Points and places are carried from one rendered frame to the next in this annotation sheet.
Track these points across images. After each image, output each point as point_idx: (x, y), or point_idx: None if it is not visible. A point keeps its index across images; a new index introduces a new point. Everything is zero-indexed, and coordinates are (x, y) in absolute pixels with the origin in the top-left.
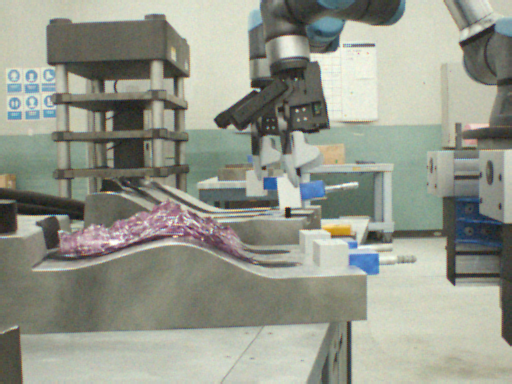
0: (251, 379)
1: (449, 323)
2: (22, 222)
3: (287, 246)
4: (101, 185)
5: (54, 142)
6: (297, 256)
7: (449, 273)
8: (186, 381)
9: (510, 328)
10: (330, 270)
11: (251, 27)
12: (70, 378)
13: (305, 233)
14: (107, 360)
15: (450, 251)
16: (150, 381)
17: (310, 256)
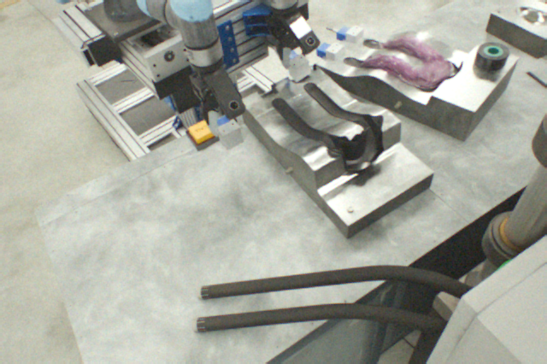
0: (426, 25)
1: None
2: (465, 79)
3: (333, 67)
4: (381, 129)
5: None
6: (352, 50)
7: (187, 105)
8: (441, 30)
9: (292, 44)
10: (366, 31)
11: (212, 8)
12: (467, 42)
13: (342, 46)
14: (452, 47)
15: (186, 93)
16: (449, 33)
17: (348, 48)
